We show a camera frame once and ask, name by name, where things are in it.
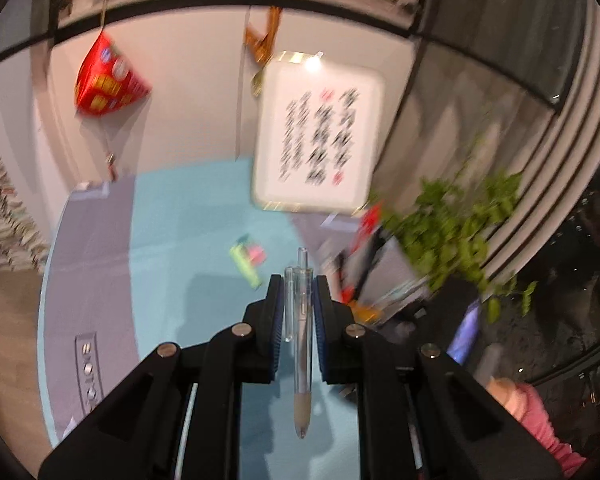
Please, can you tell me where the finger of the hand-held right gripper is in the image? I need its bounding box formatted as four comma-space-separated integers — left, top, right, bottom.
425, 277, 486, 366

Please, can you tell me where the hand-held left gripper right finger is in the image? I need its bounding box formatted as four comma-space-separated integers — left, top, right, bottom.
315, 275, 566, 480

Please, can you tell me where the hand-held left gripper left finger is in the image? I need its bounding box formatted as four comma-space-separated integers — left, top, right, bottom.
37, 275, 286, 480

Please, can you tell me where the clear pen beige grip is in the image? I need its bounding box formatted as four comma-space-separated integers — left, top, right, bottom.
284, 247, 313, 440

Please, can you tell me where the red utility knife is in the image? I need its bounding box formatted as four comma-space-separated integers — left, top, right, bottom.
340, 202, 387, 303

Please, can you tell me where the person's right forearm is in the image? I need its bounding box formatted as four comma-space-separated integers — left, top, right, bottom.
505, 382, 588, 478

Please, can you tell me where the person's right hand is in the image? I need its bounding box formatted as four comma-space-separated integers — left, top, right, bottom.
485, 377, 523, 418

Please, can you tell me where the green highlighter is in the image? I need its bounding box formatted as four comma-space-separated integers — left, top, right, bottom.
230, 242, 263, 291

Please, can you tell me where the green leafy plant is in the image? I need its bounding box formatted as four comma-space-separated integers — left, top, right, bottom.
370, 135, 538, 323

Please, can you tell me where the blue grey printed tablecloth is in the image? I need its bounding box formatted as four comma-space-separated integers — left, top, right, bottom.
35, 160, 431, 480

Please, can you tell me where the framed calligraphy board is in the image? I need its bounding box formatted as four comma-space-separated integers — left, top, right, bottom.
250, 50, 386, 213

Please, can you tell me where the grey pleated curtain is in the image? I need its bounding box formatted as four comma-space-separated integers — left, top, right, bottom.
480, 0, 600, 281

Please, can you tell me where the gold medal striped ribbon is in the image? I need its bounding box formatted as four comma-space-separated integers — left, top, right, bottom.
245, 5, 283, 96

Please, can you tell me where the red pyramid hanging ornament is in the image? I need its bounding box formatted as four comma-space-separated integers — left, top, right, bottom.
75, 30, 153, 118

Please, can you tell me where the tall pile of paper books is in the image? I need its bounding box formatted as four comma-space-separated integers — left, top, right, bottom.
0, 85, 51, 273

